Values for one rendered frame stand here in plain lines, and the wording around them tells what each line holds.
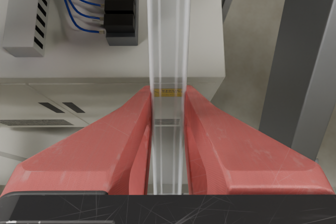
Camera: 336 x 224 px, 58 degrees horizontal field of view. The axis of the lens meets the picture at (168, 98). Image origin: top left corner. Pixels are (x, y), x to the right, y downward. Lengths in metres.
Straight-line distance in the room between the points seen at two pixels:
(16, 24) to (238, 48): 0.88
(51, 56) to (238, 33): 0.86
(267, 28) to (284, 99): 1.09
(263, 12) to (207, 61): 0.83
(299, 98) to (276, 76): 0.04
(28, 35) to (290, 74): 0.42
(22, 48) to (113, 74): 0.15
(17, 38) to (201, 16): 0.31
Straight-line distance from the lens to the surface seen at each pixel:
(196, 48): 0.53
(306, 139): 0.22
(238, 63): 1.22
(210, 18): 0.56
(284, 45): 0.23
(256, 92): 1.20
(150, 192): 0.25
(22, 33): 0.54
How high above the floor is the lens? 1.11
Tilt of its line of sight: 76 degrees down
